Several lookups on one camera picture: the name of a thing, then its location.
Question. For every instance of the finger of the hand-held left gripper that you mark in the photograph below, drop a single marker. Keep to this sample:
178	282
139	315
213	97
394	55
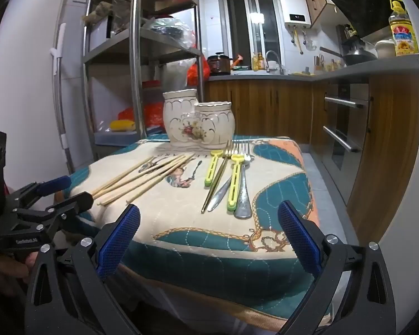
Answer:
57	183
73	202

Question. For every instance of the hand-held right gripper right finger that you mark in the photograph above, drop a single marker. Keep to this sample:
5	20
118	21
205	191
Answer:
300	240

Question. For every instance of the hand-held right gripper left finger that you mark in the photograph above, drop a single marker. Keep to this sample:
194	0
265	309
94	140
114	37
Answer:
120	240

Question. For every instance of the silver fork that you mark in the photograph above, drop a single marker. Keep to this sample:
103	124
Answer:
243	199

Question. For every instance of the yellow-green plastic spoon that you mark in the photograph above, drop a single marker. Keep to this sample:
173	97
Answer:
213	169
234	185

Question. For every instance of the gold fork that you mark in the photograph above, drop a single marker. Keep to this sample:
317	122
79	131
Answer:
214	188

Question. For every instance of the floral ceramic double utensil holder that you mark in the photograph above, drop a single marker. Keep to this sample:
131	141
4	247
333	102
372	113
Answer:
195	125

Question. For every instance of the person's left hand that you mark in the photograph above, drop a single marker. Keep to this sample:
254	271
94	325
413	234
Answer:
7	272

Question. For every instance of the printed teal and cream cloth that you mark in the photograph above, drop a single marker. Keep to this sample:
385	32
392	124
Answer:
181	223

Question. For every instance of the grey plastic bin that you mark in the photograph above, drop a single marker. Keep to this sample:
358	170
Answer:
115	139

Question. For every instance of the white refrigerator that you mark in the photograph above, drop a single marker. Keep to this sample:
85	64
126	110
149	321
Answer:
24	76

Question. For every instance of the large red plastic bag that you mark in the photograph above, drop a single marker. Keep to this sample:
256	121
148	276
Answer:
150	113

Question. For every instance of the built-in steel oven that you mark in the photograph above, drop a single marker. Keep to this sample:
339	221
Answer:
345	125

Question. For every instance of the red-lidded plastic container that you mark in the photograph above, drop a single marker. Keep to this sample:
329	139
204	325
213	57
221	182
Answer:
153	92

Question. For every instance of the wooden base cabinets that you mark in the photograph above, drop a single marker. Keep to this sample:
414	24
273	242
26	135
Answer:
265	108

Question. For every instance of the stainless steel shelf rack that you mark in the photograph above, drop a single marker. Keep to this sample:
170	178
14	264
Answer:
136	49

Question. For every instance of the white plastic bag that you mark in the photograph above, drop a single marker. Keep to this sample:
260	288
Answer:
176	73

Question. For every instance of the yellow dish cloth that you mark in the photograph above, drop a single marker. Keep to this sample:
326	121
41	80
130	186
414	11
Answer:
303	74

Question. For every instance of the brown ginger root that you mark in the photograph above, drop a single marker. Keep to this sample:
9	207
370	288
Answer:
97	12

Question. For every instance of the knife and scissors holder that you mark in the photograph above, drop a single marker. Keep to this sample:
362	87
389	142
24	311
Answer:
319	63

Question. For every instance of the steel kitchen faucet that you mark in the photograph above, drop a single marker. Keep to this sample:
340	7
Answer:
274	59

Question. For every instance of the printed food package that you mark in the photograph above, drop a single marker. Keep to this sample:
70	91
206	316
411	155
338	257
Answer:
120	10

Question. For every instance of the yellow liquid bottles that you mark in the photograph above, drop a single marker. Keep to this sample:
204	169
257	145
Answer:
258	61

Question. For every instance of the clear plastic bag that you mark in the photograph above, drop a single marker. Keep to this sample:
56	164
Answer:
167	28

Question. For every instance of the black wok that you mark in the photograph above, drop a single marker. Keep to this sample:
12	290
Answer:
358	57

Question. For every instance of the dark red pressure cooker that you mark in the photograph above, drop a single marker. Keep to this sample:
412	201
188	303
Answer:
218	63

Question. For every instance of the white pot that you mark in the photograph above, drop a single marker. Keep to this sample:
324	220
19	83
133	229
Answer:
386	49

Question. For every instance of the kitchen window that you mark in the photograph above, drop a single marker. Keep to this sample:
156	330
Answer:
253	24

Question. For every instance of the white water heater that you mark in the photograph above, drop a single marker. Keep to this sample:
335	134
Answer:
296	7

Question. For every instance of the yellow cooking oil bottle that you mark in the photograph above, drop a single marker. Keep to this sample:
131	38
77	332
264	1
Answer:
403	28

